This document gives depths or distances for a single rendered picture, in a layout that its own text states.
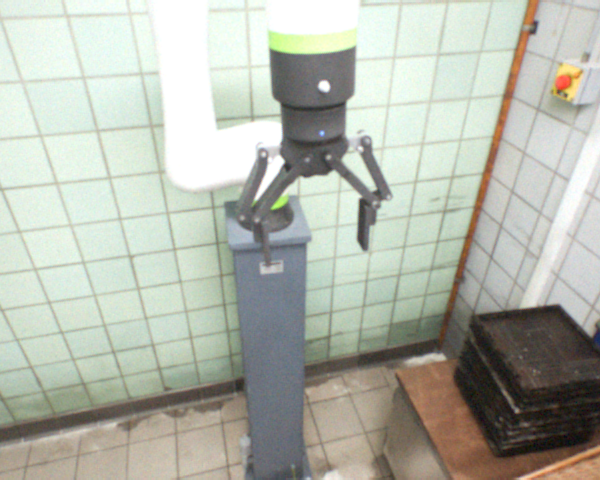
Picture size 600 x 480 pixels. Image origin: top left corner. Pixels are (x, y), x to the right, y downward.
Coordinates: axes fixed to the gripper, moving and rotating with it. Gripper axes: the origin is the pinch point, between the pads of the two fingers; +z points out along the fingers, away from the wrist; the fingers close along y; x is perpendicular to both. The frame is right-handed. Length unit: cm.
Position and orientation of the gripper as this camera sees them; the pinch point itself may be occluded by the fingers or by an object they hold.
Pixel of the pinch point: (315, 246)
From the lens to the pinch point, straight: 62.2
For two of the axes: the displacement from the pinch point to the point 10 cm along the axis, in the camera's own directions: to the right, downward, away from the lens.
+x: 2.0, 5.5, -8.1
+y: -9.8, 1.5, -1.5
